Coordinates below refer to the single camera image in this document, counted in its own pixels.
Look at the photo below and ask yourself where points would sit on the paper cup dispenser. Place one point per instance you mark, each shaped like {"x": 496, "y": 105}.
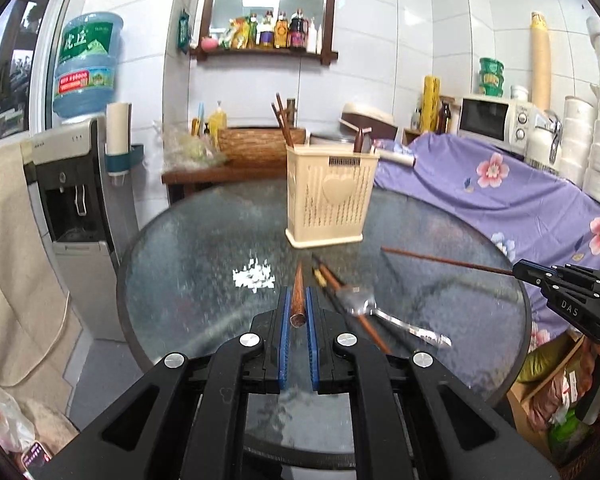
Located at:
{"x": 121, "y": 155}

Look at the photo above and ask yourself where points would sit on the grey water dispenser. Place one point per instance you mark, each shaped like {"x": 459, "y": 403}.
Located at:
{"x": 89, "y": 214}

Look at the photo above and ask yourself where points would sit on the tall paper cup stack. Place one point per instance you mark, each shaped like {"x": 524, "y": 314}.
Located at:
{"x": 541, "y": 58}

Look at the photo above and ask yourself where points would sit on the blue water jug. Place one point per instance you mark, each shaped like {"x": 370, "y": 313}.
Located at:
{"x": 85, "y": 71}

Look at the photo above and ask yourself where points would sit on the white microwave oven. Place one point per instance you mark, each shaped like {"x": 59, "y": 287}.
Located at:
{"x": 504, "y": 123}

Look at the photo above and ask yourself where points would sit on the round cushioned stool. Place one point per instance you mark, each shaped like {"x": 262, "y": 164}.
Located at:
{"x": 52, "y": 428}

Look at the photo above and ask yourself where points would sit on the thin brown chopstick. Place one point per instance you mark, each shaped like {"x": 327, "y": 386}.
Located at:
{"x": 448, "y": 262}

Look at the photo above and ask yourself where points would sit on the silver metal spoon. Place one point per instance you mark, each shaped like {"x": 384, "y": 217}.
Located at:
{"x": 370, "y": 307}

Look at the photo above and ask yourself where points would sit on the green noodle cup stack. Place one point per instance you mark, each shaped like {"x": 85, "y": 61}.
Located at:
{"x": 491, "y": 77}

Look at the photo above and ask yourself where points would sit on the long brown chopstick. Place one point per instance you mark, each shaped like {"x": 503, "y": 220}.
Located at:
{"x": 298, "y": 300}

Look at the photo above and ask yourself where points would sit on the cream plastic utensil holder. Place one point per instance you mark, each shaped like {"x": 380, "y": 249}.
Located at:
{"x": 328, "y": 194}

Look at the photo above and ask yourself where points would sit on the toilet paper roll stack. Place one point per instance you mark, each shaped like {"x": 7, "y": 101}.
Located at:
{"x": 580, "y": 163}

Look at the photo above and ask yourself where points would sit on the brown rice cooker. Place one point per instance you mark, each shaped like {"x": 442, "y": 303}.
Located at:
{"x": 379, "y": 124}

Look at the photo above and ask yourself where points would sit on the bronze faucet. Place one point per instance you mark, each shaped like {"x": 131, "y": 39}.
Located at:
{"x": 291, "y": 111}

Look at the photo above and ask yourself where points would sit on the white kettle jug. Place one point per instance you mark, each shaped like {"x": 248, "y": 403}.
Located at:
{"x": 544, "y": 146}

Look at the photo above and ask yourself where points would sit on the yellow soap bottle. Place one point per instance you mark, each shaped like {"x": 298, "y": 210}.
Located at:
{"x": 217, "y": 122}

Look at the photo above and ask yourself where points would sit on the dark soy sauce bottle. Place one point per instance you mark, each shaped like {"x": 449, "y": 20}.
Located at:
{"x": 297, "y": 31}

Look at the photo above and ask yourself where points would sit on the yellow wrapped roll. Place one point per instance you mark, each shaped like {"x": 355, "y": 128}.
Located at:
{"x": 430, "y": 104}

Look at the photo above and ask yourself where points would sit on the purple floral cloth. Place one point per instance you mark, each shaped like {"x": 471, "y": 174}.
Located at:
{"x": 526, "y": 213}

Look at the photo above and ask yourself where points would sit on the brown chopstick under spoon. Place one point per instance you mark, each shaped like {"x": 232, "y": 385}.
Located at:
{"x": 350, "y": 302}

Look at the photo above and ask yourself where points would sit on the wooden handled spoon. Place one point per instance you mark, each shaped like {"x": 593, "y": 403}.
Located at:
{"x": 358, "y": 141}

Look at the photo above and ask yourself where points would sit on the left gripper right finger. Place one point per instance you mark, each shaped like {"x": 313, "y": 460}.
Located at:
{"x": 314, "y": 349}

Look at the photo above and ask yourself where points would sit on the woven rim basin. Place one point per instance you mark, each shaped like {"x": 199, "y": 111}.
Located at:
{"x": 253, "y": 146}

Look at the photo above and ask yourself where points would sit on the wooden framed mirror shelf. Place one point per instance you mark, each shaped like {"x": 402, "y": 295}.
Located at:
{"x": 241, "y": 27}

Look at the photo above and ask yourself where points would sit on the clear plastic bag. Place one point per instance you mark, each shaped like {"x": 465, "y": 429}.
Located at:
{"x": 181, "y": 151}

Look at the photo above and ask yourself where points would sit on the brown wooden chopstick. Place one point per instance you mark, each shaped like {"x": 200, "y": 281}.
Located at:
{"x": 280, "y": 104}
{"x": 280, "y": 117}

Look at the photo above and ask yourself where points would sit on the dark wooden counter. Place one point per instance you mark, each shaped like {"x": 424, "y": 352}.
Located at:
{"x": 182, "y": 183}

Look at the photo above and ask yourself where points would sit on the beige curtain cloth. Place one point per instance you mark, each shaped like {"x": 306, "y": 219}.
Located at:
{"x": 38, "y": 330}

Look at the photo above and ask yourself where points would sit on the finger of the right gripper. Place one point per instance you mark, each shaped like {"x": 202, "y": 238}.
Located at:
{"x": 533, "y": 278}
{"x": 530, "y": 266}

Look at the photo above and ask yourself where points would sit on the round glass table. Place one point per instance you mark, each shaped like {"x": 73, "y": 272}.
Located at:
{"x": 198, "y": 294}

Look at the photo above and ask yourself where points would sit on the white pan with lid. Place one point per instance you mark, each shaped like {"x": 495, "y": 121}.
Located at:
{"x": 406, "y": 160}

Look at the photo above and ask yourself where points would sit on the black gold-tipped chopstick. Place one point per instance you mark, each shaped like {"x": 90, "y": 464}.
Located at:
{"x": 329, "y": 282}

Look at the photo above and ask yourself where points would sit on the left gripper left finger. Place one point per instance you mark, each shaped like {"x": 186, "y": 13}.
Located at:
{"x": 284, "y": 337}

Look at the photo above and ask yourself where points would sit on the smartphone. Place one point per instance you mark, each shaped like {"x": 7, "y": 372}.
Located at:
{"x": 34, "y": 458}

